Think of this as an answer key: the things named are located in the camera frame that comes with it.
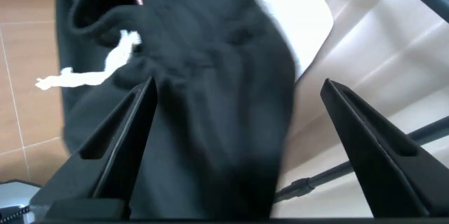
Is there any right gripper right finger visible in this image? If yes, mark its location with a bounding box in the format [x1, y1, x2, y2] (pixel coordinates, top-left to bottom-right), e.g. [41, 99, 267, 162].
[320, 78, 449, 218]

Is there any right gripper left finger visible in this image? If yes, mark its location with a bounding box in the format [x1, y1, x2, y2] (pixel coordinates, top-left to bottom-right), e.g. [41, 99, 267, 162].
[28, 75, 158, 220]

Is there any black garment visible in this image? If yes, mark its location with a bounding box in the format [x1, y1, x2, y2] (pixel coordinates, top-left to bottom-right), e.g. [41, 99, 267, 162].
[34, 0, 297, 220]

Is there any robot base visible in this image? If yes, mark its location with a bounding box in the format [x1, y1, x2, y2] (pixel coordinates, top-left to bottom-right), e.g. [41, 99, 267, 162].
[0, 178, 42, 224]

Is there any white printed T-shirt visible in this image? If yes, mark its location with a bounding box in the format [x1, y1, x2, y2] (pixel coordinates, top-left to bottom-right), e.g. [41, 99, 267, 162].
[249, 0, 335, 81]

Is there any beige curtain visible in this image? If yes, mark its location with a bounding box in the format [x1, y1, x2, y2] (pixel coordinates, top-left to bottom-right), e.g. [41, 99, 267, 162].
[269, 0, 449, 218]

